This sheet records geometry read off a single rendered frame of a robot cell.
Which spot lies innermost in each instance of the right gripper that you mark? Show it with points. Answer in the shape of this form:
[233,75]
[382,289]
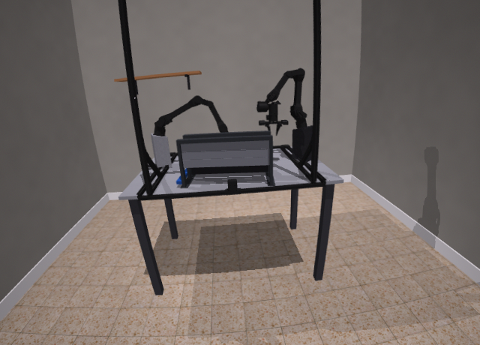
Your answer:
[273,117]

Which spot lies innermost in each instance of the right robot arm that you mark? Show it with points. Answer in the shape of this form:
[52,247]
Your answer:
[264,106]

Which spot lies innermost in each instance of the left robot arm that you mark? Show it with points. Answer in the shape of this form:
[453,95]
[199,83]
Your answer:
[159,130]

